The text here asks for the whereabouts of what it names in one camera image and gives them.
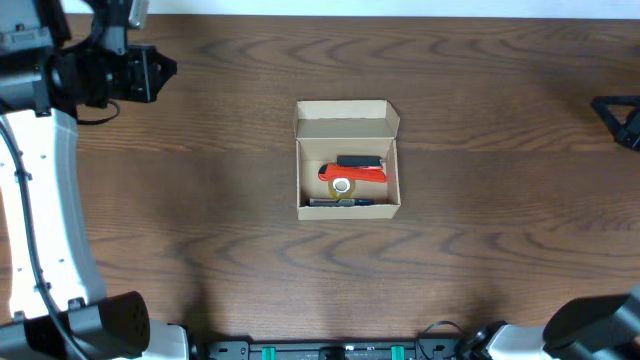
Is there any brown cardboard box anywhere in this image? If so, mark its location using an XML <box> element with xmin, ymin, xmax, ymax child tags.
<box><xmin>293</xmin><ymin>100</ymin><xmax>401</xmax><ymax>220</ymax></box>

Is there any black capped marker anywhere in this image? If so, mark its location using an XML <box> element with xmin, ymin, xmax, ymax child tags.
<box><xmin>308</xmin><ymin>198</ymin><xmax>348</xmax><ymax>207</ymax></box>

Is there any yellow tape roll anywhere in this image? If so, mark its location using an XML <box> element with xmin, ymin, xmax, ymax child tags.
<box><xmin>327</xmin><ymin>178</ymin><xmax>356</xmax><ymax>199</ymax></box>

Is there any red utility knife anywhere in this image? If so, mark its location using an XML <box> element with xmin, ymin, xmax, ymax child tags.
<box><xmin>318</xmin><ymin>164</ymin><xmax>387</xmax><ymax>183</ymax></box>

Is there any blue capped marker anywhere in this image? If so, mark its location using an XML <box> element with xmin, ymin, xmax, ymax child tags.
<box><xmin>337</xmin><ymin>199</ymin><xmax>375</xmax><ymax>207</ymax></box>

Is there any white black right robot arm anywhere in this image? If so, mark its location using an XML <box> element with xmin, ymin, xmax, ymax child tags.
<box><xmin>466</xmin><ymin>287</ymin><xmax>639</xmax><ymax>360</ymax></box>

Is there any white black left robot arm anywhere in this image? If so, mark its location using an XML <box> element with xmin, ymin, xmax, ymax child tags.
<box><xmin>1</xmin><ymin>0</ymin><xmax>191</xmax><ymax>359</ymax></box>

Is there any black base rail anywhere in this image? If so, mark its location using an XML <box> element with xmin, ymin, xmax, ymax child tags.
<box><xmin>205</xmin><ymin>335</ymin><xmax>477</xmax><ymax>360</ymax></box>

